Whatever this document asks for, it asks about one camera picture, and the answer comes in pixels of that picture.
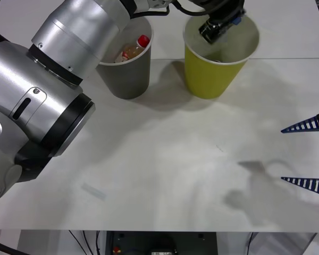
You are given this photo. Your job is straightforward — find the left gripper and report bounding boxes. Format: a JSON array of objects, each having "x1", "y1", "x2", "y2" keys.
[{"x1": 209, "y1": 0, "x2": 247, "y2": 26}]

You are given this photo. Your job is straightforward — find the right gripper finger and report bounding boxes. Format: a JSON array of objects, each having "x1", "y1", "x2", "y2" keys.
[
  {"x1": 280, "y1": 109, "x2": 319, "y2": 134},
  {"x1": 281, "y1": 176, "x2": 319, "y2": 199}
]

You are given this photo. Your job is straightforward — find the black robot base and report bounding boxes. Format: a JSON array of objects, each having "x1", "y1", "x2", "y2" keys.
[{"x1": 106, "y1": 231, "x2": 218, "y2": 255}]

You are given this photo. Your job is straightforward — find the yellow-green plastic waste bin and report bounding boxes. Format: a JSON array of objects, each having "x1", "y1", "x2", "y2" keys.
[{"x1": 183, "y1": 15, "x2": 260, "y2": 100}]

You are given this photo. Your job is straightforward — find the red-capped plastic bottle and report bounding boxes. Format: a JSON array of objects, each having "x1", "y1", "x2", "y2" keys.
[{"x1": 114, "y1": 35, "x2": 151, "y2": 64}]

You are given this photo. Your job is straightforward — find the grey plastic waste bin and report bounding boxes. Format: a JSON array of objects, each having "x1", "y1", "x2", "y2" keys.
[{"x1": 95, "y1": 16, "x2": 154, "y2": 100}]

